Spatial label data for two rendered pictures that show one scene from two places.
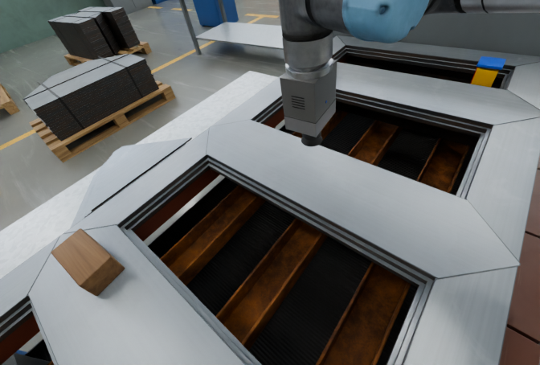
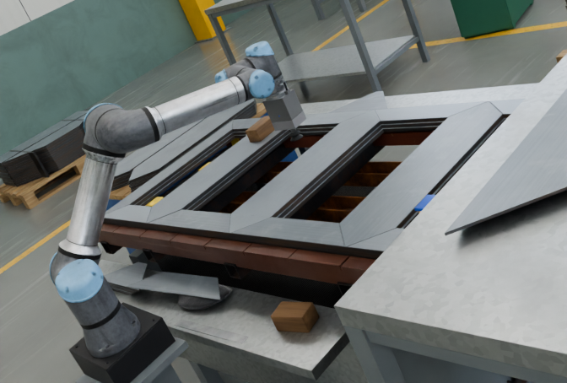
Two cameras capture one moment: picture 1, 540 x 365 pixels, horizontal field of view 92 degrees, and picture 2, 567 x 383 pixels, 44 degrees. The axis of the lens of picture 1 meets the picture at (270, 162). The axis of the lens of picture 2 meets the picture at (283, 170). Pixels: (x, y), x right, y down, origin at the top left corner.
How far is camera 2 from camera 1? 223 cm
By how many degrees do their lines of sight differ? 79
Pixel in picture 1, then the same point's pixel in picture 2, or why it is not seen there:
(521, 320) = (213, 241)
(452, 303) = (219, 218)
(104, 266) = (253, 132)
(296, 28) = not seen: hidden behind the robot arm
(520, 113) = (351, 234)
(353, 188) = (290, 181)
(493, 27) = not seen: hidden behind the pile
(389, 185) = (289, 191)
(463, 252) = (240, 218)
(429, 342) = (208, 215)
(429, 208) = (267, 207)
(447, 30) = not seen: hidden behind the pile
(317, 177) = (304, 168)
